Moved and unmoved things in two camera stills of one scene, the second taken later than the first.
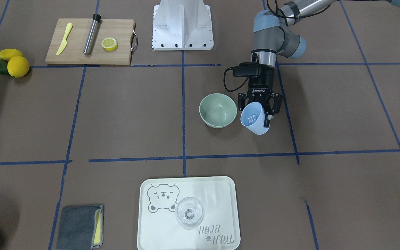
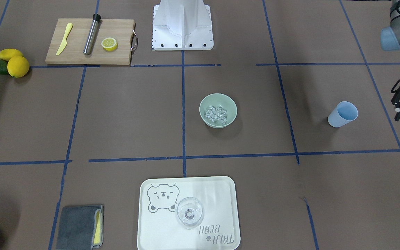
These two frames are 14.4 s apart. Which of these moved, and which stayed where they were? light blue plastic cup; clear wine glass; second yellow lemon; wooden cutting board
Moved: light blue plastic cup
Stayed: clear wine glass; wooden cutting board; second yellow lemon
